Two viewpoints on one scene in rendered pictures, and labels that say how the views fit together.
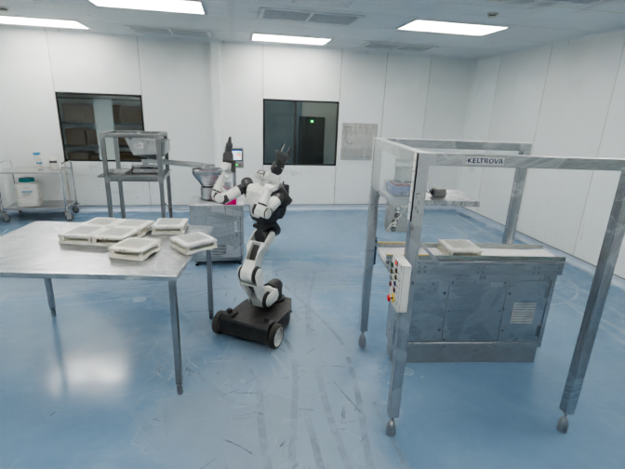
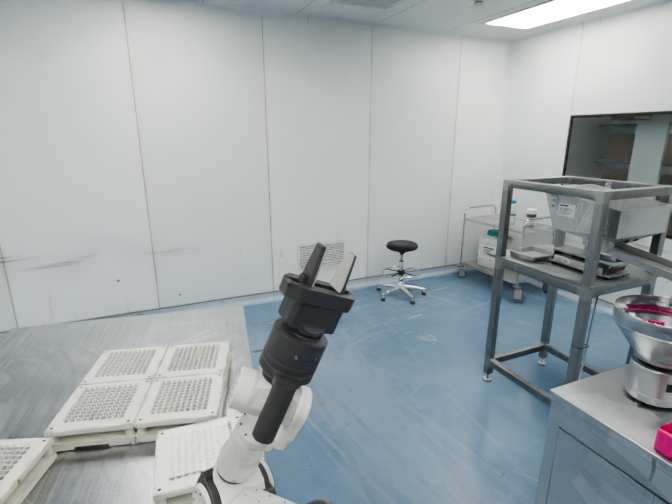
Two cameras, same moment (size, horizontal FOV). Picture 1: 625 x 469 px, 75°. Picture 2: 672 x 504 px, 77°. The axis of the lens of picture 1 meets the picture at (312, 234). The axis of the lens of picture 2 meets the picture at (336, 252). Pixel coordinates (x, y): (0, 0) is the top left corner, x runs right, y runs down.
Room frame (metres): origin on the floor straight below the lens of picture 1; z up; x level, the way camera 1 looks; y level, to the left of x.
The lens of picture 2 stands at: (3.32, 0.14, 1.78)
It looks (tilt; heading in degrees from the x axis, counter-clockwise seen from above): 16 degrees down; 77
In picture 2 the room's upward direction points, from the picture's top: straight up
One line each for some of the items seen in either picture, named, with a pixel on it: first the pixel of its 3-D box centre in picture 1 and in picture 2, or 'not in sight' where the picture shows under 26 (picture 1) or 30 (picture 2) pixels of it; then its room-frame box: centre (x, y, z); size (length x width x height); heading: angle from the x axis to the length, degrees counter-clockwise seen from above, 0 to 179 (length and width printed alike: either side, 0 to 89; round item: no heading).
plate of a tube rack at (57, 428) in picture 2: (116, 234); (103, 405); (2.85, 1.45, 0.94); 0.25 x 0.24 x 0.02; 176
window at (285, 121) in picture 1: (300, 133); not in sight; (7.65, 0.29, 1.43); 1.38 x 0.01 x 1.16; 101
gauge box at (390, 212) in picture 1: (402, 216); not in sight; (2.69, -0.61, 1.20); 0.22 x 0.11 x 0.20; 94
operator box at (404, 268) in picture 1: (400, 283); not in sight; (1.95, -0.47, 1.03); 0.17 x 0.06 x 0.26; 4
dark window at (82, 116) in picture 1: (102, 127); (623, 172); (7.00, 3.59, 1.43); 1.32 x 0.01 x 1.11; 101
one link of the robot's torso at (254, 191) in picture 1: (267, 200); not in sight; (3.29, 0.38, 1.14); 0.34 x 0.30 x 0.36; 46
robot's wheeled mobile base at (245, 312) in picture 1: (261, 306); not in sight; (3.22, 0.42, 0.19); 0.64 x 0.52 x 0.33; 159
